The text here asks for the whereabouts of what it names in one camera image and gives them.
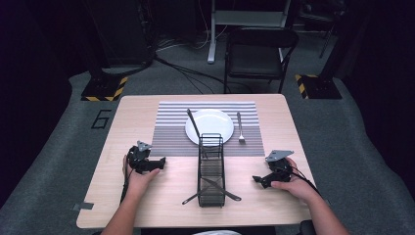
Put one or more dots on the black base with hazard stripes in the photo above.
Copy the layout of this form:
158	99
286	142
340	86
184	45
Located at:
321	88
101	89

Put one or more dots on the person's right hand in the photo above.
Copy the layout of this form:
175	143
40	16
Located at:
298	186

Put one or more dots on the silver fork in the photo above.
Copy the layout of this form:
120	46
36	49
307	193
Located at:
240	129

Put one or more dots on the black folding chair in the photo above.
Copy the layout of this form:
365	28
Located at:
257	55

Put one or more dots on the black cabinet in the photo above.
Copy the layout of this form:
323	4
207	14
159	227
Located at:
124	32

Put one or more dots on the white round plate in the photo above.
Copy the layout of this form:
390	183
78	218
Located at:
213	125

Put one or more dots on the grey tape strip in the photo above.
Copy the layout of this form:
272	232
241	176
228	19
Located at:
83	206

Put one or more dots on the person's left hand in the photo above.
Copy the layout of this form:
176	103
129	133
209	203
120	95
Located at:
139	182

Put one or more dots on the white metal stand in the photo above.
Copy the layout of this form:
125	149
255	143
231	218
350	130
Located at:
213	29

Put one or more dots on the person's white clothing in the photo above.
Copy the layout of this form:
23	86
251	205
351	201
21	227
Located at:
217	232

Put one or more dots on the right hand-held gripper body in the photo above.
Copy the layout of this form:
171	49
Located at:
280	164

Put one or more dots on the grey striped placemat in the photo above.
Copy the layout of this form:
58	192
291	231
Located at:
176	143

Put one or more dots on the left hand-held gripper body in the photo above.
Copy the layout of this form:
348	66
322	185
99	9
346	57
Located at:
139	160

